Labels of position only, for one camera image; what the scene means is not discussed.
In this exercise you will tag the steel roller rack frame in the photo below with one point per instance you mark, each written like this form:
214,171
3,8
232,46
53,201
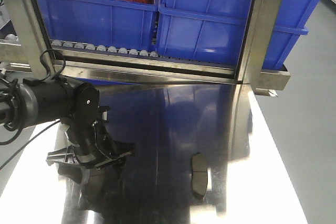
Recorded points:
34,41

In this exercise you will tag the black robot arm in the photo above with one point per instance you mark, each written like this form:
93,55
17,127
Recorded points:
76,105

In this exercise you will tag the left blue plastic bin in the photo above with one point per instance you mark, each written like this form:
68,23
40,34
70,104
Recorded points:
101,22

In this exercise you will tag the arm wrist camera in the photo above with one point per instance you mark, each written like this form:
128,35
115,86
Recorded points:
103,113

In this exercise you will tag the blue plastic bin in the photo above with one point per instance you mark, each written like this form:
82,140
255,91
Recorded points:
213,30
101,22

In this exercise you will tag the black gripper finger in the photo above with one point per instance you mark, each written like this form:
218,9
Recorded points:
64,156
122,149

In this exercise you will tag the right blue plastic bin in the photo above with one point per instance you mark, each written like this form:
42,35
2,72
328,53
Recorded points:
213,30

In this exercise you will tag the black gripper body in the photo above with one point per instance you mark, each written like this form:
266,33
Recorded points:
92,144

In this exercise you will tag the grey brake pad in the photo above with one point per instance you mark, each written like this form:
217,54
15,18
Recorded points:
95,187
199,175

